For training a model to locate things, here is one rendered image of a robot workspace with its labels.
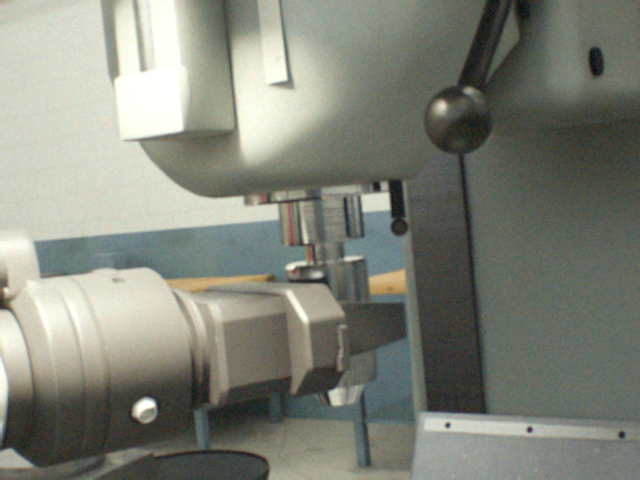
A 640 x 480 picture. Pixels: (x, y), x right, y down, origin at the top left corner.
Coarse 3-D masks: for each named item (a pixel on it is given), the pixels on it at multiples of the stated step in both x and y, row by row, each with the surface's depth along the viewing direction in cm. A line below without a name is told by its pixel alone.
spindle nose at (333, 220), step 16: (288, 208) 54; (304, 208) 53; (320, 208) 53; (336, 208) 53; (352, 208) 54; (288, 224) 54; (304, 224) 53; (320, 224) 53; (336, 224) 53; (352, 224) 54; (288, 240) 54; (304, 240) 53; (320, 240) 53; (336, 240) 53; (352, 240) 54
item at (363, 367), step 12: (336, 288) 53; (348, 288) 53; (360, 288) 54; (348, 300) 53; (360, 300) 54; (360, 360) 54; (372, 360) 55; (348, 372) 53; (360, 372) 54; (372, 372) 55; (348, 384) 53; (360, 384) 54
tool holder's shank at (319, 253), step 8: (304, 248) 55; (312, 248) 54; (320, 248) 54; (328, 248) 54; (336, 248) 54; (344, 248) 55; (312, 256) 54; (320, 256) 54; (328, 256) 54; (336, 256) 54; (344, 256) 55
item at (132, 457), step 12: (0, 456) 77; (12, 456) 76; (108, 456) 79; (132, 456) 78; (144, 456) 78; (0, 468) 73; (12, 468) 73; (24, 468) 72; (36, 468) 72; (48, 468) 72; (60, 468) 73; (72, 468) 73; (84, 468) 74; (96, 468) 75; (108, 468) 75; (120, 468) 75; (132, 468) 77; (144, 468) 78
